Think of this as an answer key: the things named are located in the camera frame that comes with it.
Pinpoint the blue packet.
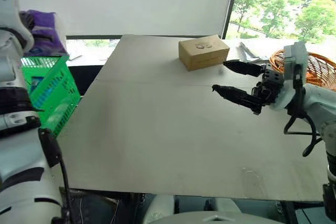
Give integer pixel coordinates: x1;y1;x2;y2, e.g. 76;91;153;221
28;76;53;109

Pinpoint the purple package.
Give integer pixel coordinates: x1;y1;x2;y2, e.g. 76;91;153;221
19;9;69;57

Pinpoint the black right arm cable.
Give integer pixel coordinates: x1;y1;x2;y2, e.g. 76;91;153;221
283;63;324;158

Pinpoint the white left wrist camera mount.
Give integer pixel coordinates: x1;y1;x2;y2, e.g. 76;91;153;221
0;0;35;52

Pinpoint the silver sheets stack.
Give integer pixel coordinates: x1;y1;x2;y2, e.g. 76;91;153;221
237;40;272;61

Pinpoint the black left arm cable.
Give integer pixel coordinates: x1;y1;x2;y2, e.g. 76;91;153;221
38;127;73;224

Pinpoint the grey robot torso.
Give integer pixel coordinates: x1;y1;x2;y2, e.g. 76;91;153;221
143;195;243;224

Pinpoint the green plastic basket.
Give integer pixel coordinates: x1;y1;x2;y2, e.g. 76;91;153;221
20;55;81;138

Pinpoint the brown wicker basket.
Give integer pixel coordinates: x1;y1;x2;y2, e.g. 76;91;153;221
269;48;336;92

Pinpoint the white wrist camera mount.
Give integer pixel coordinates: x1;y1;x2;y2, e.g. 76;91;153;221
270;41;308;111
0;0;35;52

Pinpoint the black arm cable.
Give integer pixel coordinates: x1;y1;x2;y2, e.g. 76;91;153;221
283;63;324;158
38;127;73;224

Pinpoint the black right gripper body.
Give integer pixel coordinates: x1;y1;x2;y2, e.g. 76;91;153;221
250;63;285;115

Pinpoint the brown cardboard box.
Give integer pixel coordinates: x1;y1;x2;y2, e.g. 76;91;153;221
178;34;230;72

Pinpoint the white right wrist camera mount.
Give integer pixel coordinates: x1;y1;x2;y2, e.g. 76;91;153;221
270;41;308;111

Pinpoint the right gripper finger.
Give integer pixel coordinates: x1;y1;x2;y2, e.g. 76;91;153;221
223;60;266;78
212;84;264;110

